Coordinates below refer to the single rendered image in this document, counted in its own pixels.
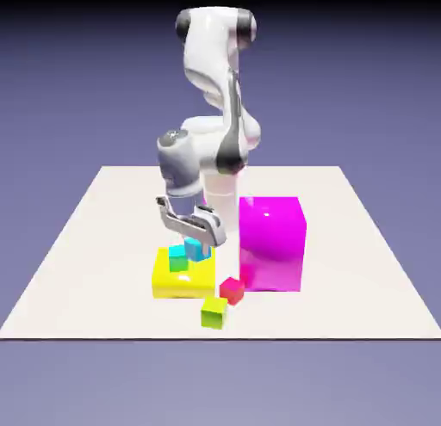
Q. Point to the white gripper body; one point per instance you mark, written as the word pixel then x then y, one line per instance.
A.
pixel 193 228

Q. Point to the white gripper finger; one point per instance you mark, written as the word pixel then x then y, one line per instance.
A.
pixel 206 250

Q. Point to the small blue cube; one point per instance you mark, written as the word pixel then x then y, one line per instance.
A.
pixel 195 249

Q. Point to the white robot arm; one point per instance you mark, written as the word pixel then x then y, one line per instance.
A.
pixel 210 88

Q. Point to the small cyan cube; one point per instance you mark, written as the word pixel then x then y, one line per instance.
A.
pixel 178 258

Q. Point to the small red cube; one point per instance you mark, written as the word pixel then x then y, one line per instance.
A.
pixel 232 290

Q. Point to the small lime green cube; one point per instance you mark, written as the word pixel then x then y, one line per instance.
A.
pixel 213 313

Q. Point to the large yellow box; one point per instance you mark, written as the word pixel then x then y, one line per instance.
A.
pixel 184 279

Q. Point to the large magenta box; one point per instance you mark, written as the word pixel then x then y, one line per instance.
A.
pixel 272 243

